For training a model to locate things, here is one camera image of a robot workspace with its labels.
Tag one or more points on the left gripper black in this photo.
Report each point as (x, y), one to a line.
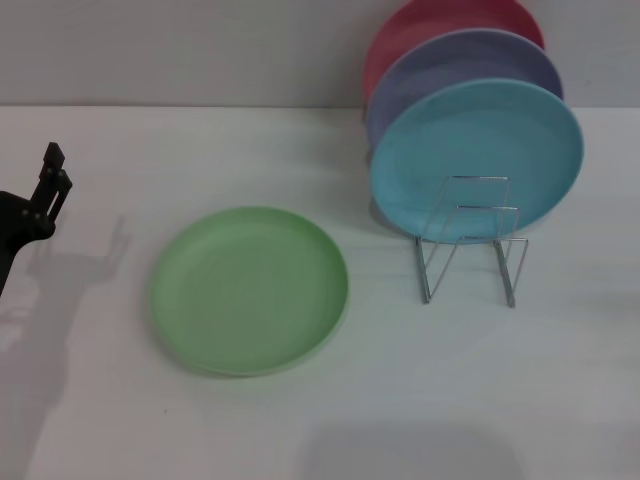
(17, 225)

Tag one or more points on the green plastic plate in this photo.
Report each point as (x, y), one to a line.
(250, 295)

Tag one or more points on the red plastic plate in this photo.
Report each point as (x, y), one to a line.
(425, 25)

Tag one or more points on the blue plastic plate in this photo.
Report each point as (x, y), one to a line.
(475, 135)

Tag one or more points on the purple plastic plate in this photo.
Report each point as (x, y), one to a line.
(475, 60)

